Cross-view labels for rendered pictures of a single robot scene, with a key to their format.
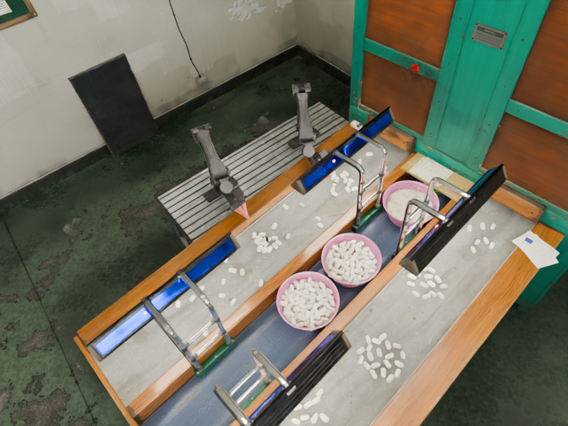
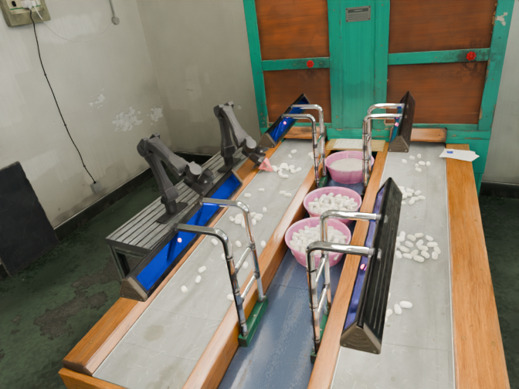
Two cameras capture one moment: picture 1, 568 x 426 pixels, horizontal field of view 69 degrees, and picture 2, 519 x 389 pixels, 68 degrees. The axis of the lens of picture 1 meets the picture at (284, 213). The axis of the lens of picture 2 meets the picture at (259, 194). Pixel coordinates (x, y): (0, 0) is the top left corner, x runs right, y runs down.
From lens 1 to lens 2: 103 cm
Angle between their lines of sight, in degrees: 31
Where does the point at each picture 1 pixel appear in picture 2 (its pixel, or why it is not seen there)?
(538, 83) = (403, 32)
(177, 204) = (131, 235)
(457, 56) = (340, 38)
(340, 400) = (407, 288)
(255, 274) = not seen: hidden behind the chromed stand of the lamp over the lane
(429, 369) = (459, 235)
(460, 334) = (459, 208)
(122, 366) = (144, 367)
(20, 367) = not seen: outside the picture
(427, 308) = (418, 208)
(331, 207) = (288, 184)
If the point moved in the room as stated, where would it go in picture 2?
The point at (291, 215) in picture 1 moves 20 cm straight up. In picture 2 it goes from (256, 198) to (251, 163)
